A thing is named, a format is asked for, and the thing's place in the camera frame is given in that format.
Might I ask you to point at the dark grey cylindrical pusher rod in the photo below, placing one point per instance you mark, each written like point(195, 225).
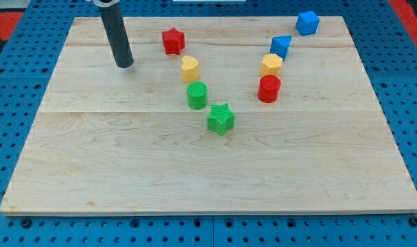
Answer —
point(114, 26)

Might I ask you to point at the blue triangle block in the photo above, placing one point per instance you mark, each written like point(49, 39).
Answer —
point(280, 46)

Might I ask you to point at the blue cube block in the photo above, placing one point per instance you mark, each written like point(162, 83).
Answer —
point(307, 23)

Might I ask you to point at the red star block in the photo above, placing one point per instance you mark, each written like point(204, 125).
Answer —
point(173, 41)

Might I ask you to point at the yellow heart block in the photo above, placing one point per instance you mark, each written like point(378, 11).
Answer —
point(189, 69)

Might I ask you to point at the green cylinder block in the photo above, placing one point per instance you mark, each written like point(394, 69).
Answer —
point(197, 95)

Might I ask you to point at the green star block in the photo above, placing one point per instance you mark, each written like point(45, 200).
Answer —
point(220, 119)

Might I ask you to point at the yellow hexagon block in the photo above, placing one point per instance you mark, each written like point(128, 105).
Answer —
point(271, 65)

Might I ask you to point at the red cylinder block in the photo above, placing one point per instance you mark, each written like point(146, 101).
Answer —
point(269, 87)

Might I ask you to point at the silver rod mount collar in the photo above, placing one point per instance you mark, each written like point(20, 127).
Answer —
point(104, 3)

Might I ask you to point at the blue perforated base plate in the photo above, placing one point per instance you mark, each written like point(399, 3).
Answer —
point(387, 51)

